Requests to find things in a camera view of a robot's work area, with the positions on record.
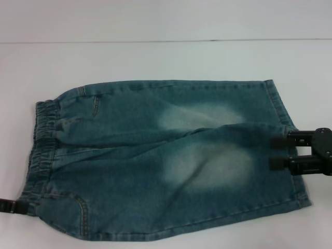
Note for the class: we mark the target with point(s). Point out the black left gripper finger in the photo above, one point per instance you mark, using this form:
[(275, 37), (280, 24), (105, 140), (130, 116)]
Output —
[(15, 207)]

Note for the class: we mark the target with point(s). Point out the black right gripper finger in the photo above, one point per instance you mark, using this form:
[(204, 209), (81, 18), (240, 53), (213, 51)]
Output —
[(298, 138), (301, 165)]

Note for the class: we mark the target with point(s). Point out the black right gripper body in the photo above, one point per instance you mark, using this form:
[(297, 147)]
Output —
[(324, 145)]

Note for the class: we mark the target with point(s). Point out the blue denim shorts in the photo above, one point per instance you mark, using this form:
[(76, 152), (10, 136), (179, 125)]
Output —
[(155, 160)]

